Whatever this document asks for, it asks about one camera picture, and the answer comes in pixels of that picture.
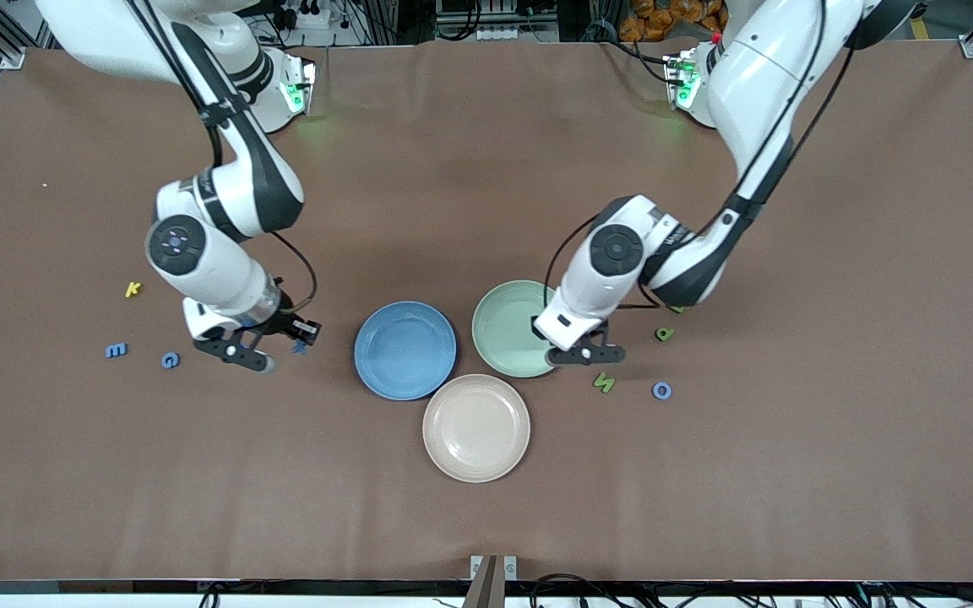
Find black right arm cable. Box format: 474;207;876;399
123;0;319;318

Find green plate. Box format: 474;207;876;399
471;280;575;379

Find beige plate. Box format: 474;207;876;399
422;374;531;484

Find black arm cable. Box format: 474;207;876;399
123;0;319;318
544;0;876;313

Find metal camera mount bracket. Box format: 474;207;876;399
470;555;518;608

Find blue plate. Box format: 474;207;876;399
354;301;458;401

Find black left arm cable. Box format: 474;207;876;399
544;0;876;313

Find orange plush items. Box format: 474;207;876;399
617;0;728;43

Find long white power strip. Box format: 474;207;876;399
476;25;559;41

